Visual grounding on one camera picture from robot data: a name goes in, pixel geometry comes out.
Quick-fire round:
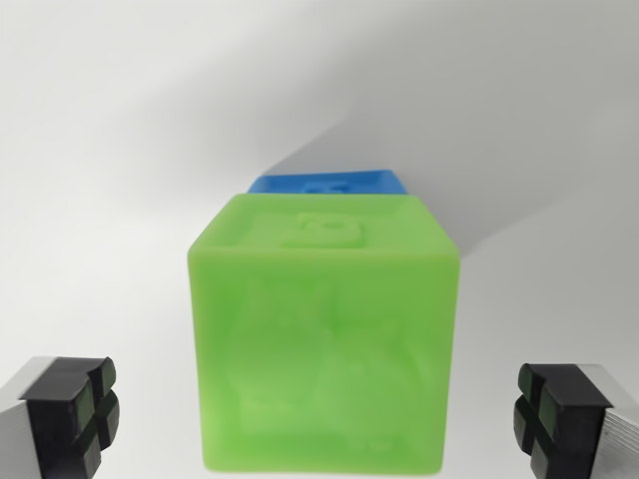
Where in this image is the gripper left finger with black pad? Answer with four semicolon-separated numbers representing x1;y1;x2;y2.
0;355;121;479

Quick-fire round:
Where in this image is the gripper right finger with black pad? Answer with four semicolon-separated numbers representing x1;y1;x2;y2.
512;362;639;479

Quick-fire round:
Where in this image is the green cube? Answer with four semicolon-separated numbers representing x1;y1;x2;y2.
186;193;460;475

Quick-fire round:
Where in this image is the blue cube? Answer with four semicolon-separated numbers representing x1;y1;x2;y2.
247;168;410;198

